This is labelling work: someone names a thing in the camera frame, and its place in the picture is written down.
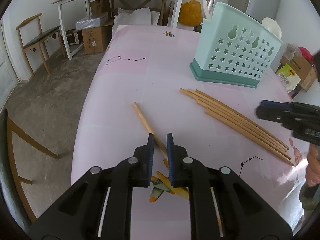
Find brown paper bag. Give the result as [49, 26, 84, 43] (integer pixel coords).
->
[89, 0, 112, 20]

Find small white appliance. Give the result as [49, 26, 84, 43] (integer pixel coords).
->
[62, 29, 84, 47]

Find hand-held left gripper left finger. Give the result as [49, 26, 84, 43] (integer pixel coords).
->
[29, 133, 154, 240]

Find cardboard box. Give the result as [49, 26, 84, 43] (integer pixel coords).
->
[82, 24, 113, 55]
[279, 52, 318, 92]

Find bundle of wooden chopsticks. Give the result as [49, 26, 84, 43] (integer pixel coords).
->
[179, 88, 287, 154]

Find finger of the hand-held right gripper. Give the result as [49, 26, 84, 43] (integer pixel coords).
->
[261, 100, 293, 110]
[255, 105, 294, 124]

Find pink printed tablecloth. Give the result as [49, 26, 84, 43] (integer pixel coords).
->
[71, 24, 309, 240]

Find white rice bag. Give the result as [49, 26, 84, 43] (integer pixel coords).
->
[275, 63, 302, 93]

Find plastic-wrapped box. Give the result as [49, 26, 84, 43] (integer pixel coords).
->
[75, 15, 111, 31]

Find white door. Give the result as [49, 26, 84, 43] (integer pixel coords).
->
[0, 20, 20, 110]

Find large translucent white spoon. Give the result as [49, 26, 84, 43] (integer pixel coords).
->
[261, 17, 283, 40]

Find person's right hand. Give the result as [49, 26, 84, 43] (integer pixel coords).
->
[306, 145, 320, 187]

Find red plastic bag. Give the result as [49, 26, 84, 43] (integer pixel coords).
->
[299, 47, 314, 62]

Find mint green utensil holder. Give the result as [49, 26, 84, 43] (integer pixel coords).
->
[189, 2, 284, 89]

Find yellow plastic bag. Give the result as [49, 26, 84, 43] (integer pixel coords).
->
[179, 0, 202, 27]

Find wooden chopstick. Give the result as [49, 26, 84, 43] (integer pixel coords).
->
[205, 109, 295, 167]
[188, 89, 288, 152]
[197, 99, 292, 160]
[133, 102, 168, 160]
[196, 89, 290, 149]

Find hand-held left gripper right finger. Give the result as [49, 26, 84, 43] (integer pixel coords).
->
[166, 133, 293, 240]

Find wooden chair dark seat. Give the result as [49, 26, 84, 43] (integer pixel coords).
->
[0, 108, 61, 224]
[16, 12, 66, 76]

